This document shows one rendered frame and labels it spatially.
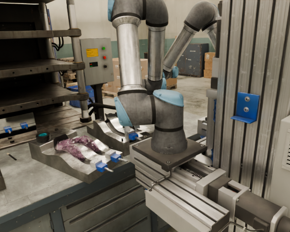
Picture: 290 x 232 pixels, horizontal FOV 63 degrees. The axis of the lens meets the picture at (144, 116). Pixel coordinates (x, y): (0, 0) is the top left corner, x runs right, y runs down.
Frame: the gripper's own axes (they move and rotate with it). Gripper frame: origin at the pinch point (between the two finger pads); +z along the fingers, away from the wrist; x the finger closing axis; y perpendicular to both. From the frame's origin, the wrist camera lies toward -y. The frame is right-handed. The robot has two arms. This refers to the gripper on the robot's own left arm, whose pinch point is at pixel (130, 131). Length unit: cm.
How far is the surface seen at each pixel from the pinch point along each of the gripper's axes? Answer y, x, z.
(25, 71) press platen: -79, -34, -32
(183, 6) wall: -529, 615, -129
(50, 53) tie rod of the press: -141, 4, -39
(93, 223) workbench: 3, -32, 47
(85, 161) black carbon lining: 0.3, -29.8, 7.9
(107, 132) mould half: -18.6, -5.3, 5.0
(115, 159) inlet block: 11.3, -17.7, 6.5
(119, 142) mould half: -2.1, -7.0, 5.4
